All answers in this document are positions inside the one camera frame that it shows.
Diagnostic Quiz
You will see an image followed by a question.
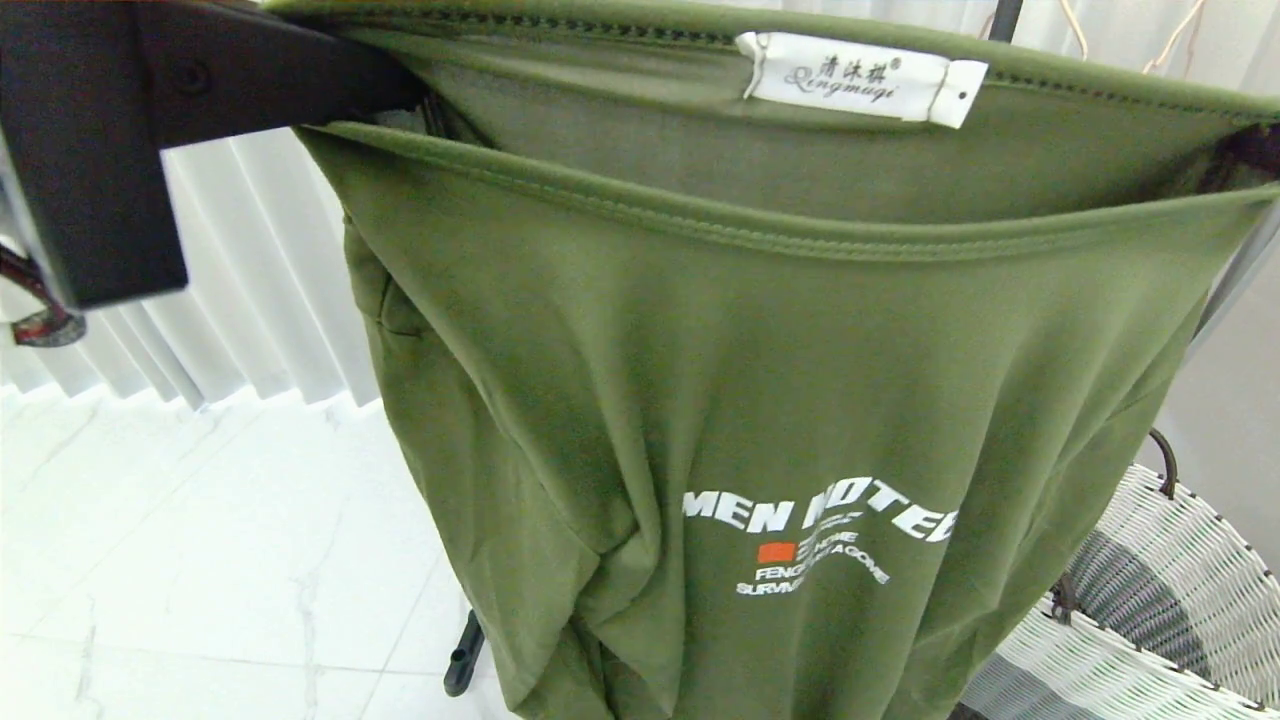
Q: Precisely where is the green printed shirt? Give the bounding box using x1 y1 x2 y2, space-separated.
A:
265 0 1280 720

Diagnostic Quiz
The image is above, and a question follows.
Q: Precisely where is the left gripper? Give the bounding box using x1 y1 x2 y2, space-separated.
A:
0 0 428 311

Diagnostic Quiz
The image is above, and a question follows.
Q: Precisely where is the white curtain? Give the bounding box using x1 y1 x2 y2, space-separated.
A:
0 0 1280 411

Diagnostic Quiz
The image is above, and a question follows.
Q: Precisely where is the black clothes rack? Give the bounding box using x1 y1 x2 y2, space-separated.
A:
443 0 1028 698

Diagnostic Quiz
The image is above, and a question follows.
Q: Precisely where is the white laundry basket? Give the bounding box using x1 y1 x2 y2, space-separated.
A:
955 430 1280 720

